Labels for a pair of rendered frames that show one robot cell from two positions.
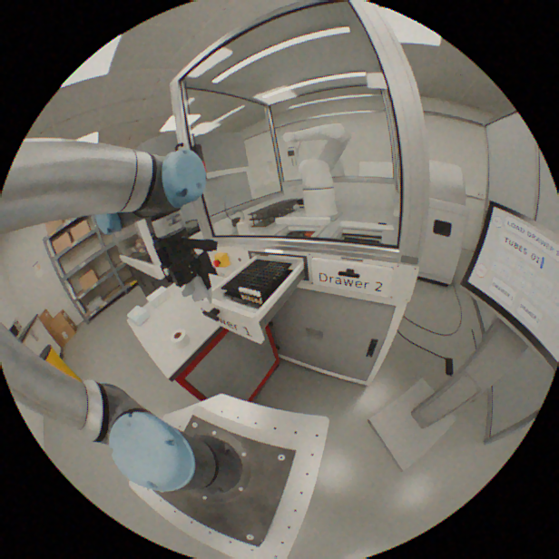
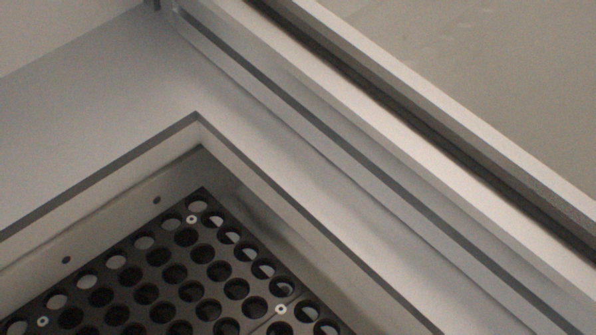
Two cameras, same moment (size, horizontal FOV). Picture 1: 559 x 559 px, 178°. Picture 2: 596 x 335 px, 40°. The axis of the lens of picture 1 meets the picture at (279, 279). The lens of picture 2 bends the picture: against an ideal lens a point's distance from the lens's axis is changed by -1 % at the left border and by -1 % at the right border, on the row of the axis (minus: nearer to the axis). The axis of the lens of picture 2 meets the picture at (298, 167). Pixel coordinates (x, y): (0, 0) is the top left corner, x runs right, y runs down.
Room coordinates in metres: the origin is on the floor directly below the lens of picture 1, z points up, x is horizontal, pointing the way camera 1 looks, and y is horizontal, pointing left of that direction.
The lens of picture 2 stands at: (0.77, -0.26, 1.26)
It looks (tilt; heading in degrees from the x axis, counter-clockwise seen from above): 51 degrees down; 192
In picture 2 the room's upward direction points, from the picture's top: straight up
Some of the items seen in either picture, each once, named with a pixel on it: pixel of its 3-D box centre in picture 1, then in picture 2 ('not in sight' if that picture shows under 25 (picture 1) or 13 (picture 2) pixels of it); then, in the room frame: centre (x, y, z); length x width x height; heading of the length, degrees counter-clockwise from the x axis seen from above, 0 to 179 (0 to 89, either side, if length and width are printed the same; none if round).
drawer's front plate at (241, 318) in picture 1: (222, 315); not in sight; (0.42, 0.20, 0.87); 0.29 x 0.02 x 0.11; 54
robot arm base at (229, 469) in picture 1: (199, 464); not in sight; (-0.01, 0.22, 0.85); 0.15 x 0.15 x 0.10
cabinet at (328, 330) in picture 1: (325, 290); not in sight; (1.03, -0.32, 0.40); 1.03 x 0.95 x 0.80; 54
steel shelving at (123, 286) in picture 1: (128, 238); not in sight; (3.17, 3.00, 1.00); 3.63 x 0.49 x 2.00; 139
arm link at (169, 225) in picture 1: (170, 224); not in sight; (0.38, 0.22, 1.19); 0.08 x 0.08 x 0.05
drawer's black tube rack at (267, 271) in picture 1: (259, 281); not in sight; (0.58, 0.08, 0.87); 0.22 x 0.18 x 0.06; 144
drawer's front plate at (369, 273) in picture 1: (350, 276); not in sight; (0.49, -0.25, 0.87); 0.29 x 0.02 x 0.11; 54
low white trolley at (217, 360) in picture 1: (210, 350); not in sight; (0.67, 0.51, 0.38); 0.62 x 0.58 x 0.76; 54
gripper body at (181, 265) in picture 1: (178, 257); not in sight; (0.38, 0.23, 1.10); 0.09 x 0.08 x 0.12; 145
